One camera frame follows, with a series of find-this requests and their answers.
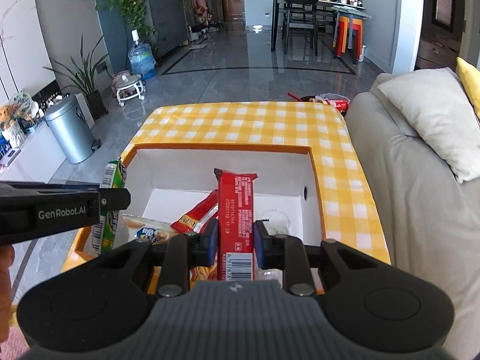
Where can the potted long-leaf plant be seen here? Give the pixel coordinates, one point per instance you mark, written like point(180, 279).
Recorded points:
point(82, 77)

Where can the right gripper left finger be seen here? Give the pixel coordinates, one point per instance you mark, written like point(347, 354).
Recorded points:
point(184, 252)

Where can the small white stool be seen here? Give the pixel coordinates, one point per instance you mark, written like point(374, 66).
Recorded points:
point(127, 86)

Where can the orange red stacked stools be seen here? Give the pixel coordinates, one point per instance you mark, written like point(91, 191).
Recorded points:
point(348, 35)

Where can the green snack packet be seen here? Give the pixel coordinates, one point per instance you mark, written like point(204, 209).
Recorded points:
point(104, 232)

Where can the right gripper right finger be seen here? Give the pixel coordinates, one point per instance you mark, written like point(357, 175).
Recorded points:
point(286, 254)

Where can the plush toy bouquet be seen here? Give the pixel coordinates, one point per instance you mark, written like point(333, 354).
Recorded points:
point(20, 106)

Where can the white tv console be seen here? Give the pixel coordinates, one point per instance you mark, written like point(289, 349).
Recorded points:
point(39, 158)

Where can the cream biscuit snack bag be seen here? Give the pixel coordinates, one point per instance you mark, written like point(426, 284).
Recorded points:
point(155, 231)

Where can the black dining chair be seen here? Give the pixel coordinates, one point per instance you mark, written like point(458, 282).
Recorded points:
point(300, 14)

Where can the cream pillow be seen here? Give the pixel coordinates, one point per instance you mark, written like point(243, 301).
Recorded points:
point(435, 105)

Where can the orange cardboard box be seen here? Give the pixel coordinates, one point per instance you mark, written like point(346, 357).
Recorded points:
point(164, 184)

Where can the red long snack bar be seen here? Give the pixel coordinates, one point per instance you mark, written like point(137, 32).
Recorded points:
point(235, 216)

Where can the grey cabinet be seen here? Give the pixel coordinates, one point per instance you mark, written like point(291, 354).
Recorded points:
point(167, 18)

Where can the person's left hand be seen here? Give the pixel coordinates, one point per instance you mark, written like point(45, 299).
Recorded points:
point(7, 256)

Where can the clear bag white balls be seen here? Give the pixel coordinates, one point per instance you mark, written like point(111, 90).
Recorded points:
point(276, 222)

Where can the silver trash can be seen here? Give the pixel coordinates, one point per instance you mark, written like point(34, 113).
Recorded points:
point(69, 127)

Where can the yellow checkered tablecloth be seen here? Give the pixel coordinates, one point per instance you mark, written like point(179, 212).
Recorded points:
point(347, 210)

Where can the yellow pillow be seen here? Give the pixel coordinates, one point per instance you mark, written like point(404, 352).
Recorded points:
point(470, 78)

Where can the blue water jug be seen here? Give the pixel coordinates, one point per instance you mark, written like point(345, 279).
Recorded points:
point(141, 59)

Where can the red floor rubbish bag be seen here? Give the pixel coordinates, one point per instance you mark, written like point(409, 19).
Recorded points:
point(339, 102)

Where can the dining table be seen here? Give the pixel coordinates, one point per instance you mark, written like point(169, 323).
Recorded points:
point(324, 9)

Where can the large red snack bag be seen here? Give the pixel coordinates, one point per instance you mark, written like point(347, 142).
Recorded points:
point(190, 220)

